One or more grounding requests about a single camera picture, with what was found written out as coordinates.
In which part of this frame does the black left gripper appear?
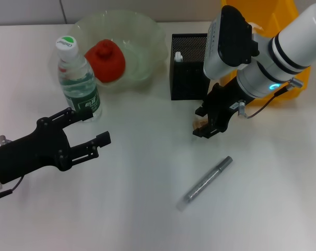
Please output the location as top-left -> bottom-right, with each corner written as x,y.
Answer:
0,107 -> 112,184

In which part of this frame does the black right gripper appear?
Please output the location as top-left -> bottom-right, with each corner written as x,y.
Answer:
192,76 -> 253,139

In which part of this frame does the tan eraser block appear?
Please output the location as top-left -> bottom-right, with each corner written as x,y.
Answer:
193,119 -> 208,131

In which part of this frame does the clear green-label plastic bottle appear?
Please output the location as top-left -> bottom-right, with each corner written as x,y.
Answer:
55,35 -> 103,122

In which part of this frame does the grey marker pen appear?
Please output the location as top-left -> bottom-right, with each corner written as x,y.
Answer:
175,156 -> 233,212

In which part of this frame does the red-orange orange fruit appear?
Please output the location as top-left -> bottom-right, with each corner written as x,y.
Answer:
84,39 -> 126,84

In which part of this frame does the black mesh pen holder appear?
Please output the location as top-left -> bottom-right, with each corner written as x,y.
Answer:
169,33 -> 213,101

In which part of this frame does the pale green glass fruit bowl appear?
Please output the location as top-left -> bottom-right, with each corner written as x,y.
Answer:
70,9 -> 167,92

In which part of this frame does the yellow plastic storage bin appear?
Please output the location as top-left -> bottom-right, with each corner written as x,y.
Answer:
220,0 -> 312,107

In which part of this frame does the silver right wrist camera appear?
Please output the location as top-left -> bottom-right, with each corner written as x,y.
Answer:
203,5 -> 260,79

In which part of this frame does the left gripper connector cable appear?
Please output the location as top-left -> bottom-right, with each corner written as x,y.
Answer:
0,135 -> 25,202

